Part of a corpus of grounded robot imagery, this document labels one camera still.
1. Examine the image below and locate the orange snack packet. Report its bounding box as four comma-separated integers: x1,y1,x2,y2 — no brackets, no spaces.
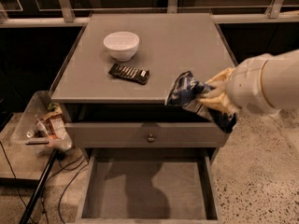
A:
42,106,66,139

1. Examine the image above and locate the white ceramic bowl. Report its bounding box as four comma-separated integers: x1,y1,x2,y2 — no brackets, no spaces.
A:
103,31,140,62

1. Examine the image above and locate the blue chip bag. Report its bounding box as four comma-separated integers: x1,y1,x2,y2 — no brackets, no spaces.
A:
164,71,236,133

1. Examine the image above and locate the grey top drawer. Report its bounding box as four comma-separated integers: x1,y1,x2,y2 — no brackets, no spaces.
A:
65,122,229,148

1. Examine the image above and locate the black snack bar wrapper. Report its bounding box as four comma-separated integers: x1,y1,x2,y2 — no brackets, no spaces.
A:
108,63,150,85

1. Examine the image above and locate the metal window railing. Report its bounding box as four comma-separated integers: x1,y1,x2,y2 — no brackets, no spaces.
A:
0,0,299,28

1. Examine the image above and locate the open grey middle drawer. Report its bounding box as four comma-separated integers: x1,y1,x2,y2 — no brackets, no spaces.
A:
76,148,223,224

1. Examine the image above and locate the round metal drawer knob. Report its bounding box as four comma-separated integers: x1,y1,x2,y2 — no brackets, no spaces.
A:
147,134,156,143

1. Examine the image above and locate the clear plastic bin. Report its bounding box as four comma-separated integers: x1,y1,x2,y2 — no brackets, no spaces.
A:
11,91,73,156

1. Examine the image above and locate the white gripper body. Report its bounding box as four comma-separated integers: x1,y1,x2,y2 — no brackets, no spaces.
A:
225,54,279,115

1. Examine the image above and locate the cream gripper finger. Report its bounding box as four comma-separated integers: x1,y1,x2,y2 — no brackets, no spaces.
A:
198,94,238,115
206,67,235,90

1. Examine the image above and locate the black floor cable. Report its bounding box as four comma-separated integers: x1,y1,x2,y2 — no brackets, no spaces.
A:
40,147,90,224

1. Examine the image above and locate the grey drawer cabinet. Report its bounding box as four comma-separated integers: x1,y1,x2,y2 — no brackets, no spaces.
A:
49,12,239,224

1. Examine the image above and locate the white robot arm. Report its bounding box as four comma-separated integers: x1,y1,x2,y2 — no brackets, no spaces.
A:
198,49,299,115

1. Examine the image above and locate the black tripod leg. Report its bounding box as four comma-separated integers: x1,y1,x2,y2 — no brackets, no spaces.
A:
19,149,59,224

